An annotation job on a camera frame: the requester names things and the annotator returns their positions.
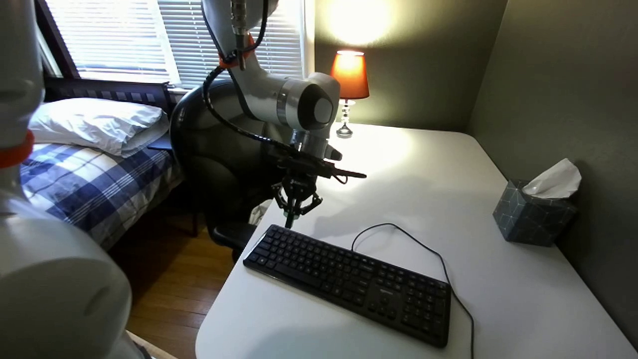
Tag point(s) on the grey patterned tissue box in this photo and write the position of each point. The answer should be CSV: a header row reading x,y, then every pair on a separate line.
x,y
530,220

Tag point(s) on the black computer keyboard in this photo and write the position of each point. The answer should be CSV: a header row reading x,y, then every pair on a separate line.
x,y
351,285

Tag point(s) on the blue plaid bed blanket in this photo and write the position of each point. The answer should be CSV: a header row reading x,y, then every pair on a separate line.
x,y
92,186

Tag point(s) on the white pillow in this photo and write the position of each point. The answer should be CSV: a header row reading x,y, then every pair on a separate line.
x,y
100,122

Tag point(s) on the orange shade table lamp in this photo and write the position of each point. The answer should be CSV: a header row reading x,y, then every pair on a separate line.
x,y
349,74

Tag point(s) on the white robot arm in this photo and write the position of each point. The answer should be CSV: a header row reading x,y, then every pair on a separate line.
x,y
291,100

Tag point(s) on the black office chair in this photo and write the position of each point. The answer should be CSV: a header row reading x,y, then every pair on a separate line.
x,y
219,160

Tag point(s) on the dark wooden headboard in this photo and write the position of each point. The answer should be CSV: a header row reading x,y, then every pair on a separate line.
x,y
112,90

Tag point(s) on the white window blinds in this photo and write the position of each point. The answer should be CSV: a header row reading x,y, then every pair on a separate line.
x,y
132,36

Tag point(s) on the white tissue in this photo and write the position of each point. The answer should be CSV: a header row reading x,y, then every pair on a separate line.
x,y
554,180

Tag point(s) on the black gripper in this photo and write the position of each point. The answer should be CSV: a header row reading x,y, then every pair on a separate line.
x,y
297,182

